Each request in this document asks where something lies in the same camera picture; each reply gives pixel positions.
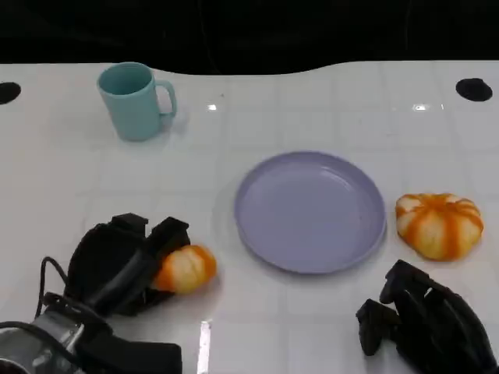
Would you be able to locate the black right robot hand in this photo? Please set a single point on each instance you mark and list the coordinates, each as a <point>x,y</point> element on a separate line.
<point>440,323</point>

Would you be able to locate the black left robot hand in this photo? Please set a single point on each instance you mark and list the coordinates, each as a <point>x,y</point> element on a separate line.
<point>105,261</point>

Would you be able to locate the orange white toy bread roll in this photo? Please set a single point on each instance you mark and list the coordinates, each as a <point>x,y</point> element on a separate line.
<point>438,228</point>
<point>187,270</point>

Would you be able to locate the pale green mug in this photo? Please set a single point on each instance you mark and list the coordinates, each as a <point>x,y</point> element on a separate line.
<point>130,103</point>

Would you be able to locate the lilac plate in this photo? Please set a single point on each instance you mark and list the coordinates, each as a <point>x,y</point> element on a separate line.
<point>310,212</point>

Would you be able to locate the black round table grommet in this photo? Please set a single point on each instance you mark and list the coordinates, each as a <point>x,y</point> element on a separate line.
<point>8,92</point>
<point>473,90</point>

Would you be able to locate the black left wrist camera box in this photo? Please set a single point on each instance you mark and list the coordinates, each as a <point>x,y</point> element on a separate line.
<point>132,356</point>

